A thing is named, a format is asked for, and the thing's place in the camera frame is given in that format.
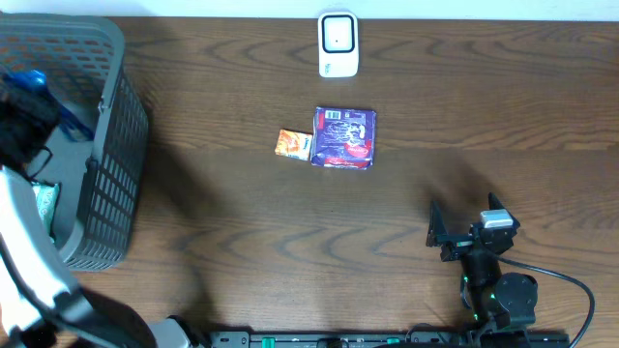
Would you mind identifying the purple Carefree pad pack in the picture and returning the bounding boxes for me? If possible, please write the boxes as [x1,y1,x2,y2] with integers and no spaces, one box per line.
[309,107,377,170]

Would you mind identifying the orange Kleenex tissue pack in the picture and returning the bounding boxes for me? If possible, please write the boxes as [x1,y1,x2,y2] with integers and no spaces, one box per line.
[275,130,313,160]

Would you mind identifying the blue snack wrapper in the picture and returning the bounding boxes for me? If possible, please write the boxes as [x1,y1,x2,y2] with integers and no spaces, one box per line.
[2,70,95,142]

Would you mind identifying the teal wet wipes pack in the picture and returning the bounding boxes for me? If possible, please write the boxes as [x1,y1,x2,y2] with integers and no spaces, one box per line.
[33,183,60,244]

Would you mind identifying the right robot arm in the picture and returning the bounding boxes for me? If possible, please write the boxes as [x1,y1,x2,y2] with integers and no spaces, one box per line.
[426,193,538,347]

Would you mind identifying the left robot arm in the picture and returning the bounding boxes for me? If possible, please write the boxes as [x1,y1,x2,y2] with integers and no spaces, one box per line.
[1,71,204,347]

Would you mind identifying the grey plastic mesh basket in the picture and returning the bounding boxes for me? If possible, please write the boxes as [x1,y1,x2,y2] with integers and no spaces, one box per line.
[1,14,149,272]

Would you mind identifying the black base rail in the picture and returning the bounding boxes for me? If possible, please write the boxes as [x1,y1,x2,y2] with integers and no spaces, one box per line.
[208,327,570,348]

